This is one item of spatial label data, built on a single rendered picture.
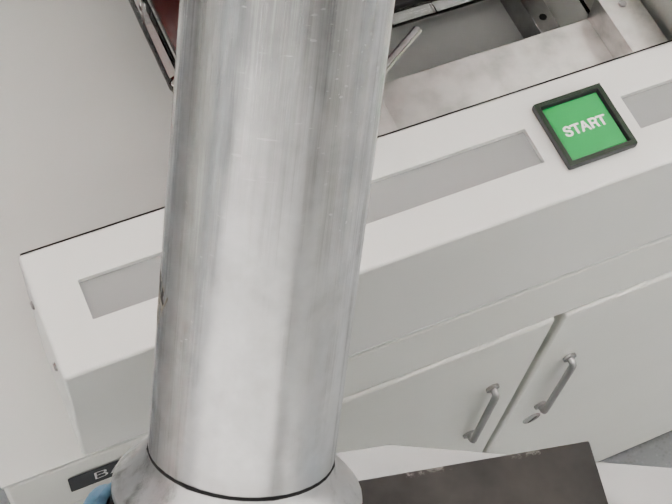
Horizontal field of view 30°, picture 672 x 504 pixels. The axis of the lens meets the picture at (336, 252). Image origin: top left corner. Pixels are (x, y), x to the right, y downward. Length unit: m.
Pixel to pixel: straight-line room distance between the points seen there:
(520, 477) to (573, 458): 0.04
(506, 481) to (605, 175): 0.23
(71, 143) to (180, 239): 0.54
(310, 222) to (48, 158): 0.56
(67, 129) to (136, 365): 0.30
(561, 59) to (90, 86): 0.39
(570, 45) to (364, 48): 0.59
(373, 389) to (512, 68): 0.29
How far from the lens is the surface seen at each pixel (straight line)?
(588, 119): 0.92
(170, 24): 1.01
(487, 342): 1.08
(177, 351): 0.53
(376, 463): 0.92
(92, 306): 0.82
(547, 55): 1.05
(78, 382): 0.80
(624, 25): 1.06
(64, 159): 1.04
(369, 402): 1.07
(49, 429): 0.93
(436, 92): 1.01
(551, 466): 0.85
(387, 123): 0.95
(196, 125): 0.49
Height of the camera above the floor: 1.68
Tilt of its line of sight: 61 degrees down
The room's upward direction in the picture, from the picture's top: 10 degrees clockwise
